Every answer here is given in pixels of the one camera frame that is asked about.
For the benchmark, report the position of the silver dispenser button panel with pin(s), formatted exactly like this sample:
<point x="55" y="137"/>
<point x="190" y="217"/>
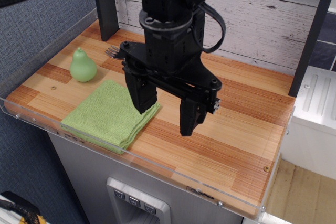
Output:
<point x="130" y="205"/>

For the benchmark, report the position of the yellow object bottom left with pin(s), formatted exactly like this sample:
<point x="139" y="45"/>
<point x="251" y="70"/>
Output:
<point x="34" y="219"/>

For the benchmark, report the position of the grey toy fridge cabinet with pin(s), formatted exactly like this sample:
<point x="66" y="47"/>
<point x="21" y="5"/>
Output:
<point x="88" y="168"/>

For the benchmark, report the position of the fork with red handle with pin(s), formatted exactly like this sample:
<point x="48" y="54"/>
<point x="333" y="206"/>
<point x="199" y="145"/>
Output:
<point x="114" y="53"/>

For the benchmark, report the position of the green cloth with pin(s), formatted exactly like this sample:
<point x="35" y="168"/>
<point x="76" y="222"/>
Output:
<point x="108" y="118"/>

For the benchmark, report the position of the right dark post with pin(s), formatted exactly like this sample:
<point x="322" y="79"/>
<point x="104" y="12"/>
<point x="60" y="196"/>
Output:
<point x="314" y="32"/>

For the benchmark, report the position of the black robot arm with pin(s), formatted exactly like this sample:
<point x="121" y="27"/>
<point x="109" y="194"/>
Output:
<point x="171" y="9"/>

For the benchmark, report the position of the dark post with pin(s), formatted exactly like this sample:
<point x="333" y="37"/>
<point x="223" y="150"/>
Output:
<point x="314" y="32"/>
<point x="108" y="19"/>

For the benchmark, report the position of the white toy sink unit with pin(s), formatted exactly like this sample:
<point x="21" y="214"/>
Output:
<point x="310" y="138"/>

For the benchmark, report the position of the left dark post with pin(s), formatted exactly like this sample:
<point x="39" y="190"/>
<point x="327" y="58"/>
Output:
<point x="108" y="19"/>

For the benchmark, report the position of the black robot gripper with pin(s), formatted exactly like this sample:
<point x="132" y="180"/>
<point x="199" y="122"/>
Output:
<point x="170" y="59"/>

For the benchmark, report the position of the green plastic pear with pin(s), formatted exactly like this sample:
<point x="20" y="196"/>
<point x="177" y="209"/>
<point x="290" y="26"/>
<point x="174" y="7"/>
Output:
<point x="82" y="68"/>

